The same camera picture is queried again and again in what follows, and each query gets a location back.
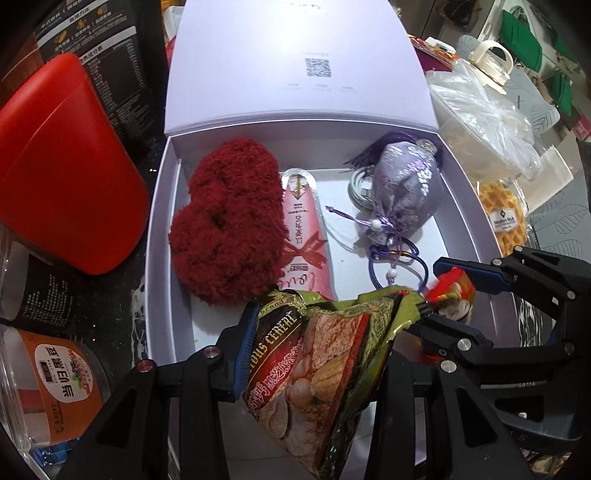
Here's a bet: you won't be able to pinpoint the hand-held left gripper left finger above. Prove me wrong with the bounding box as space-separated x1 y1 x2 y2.
55 302 259 480

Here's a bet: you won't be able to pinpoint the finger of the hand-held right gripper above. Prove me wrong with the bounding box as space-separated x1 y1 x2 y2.
433 247 591 324
418 300 555 385

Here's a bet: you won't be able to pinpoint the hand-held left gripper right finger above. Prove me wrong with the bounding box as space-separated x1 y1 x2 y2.
369 353 527 480

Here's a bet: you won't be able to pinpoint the small red haired doll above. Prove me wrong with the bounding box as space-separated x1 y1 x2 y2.
425 268 477 324

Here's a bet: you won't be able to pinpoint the green cereal packet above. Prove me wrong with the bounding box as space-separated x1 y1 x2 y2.
240 286 428 480

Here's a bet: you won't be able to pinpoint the purple embroidered sachet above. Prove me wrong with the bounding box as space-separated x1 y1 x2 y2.
325 131 446 291

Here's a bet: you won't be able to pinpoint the lavender gift box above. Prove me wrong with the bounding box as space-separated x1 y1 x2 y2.
145 0 515 469

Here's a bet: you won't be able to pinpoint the waffle packet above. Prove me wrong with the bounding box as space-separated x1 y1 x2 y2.
475 180 536 259

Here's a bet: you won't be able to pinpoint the white cardboard sheet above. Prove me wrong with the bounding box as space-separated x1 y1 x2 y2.
522 143 575 208

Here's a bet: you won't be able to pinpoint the pink ribbon print pouch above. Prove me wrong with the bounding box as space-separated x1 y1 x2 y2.
277 168 338 301

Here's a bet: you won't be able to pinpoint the clear tied plastic bag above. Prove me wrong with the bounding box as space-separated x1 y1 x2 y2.
425 62 543 183

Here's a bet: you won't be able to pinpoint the clear jar with orange label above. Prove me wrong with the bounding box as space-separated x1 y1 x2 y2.
0 323 114 450

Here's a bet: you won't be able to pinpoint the clear jar with dark label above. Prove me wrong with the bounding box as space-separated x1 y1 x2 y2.
9 254 93 329

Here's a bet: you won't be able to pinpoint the white water bottle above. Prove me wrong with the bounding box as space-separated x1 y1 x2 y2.
468 39 514 90

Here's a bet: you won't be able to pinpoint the purple instant noodle cup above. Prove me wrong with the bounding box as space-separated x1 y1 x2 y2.
411 37 462 72

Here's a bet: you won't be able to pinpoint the red plastic container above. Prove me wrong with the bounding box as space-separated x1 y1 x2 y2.
0 52 151 277

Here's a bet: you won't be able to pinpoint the black snack bag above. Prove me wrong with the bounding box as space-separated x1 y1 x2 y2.
0 0 169 162

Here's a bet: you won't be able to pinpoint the white coiled cable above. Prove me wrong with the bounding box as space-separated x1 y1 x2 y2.
349 166 379 210

